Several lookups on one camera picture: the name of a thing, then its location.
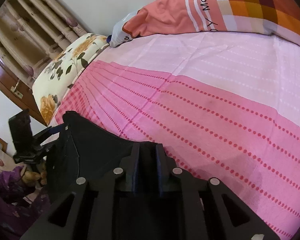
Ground black pants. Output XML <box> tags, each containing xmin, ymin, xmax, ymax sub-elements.
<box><xmin>45</xmin><ymin>110</ymin><xmax>166</xmax><ymax>203</ymax></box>

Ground left hand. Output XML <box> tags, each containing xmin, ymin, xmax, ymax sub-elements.
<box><xmin>20</xmin><ymin>164</ymin><xmax>47</xmax><ymax>186</ymax></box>

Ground floral cream pillow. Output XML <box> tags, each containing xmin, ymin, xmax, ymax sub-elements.
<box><xmin>32</xmin><ymin>33</ymin><xmax>108</xmax><ymax>125</ymax></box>

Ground pink bedsheet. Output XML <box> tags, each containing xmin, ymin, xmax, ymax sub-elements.
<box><xmin>51</xmin><ymin>32</ymin><xmax>300</xmax><ymax>239</ymax></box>

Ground beige patterned curtain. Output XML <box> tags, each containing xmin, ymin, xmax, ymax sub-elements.
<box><xmin>0</xmin><ymin>0</ymin><xmax>86</xmax><ymax>87</ymax></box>

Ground blue white pillow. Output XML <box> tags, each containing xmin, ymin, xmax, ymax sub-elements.
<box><xmin>107</xmin><ymin>10</ymin><xmax>138</xmax><ymax>48</ymax></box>

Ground orange checked pillow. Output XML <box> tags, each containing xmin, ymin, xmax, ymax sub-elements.
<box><xmin>121</xmin><ymin>0</ymin><xmax>300</xmax><ymax>46</ymax></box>

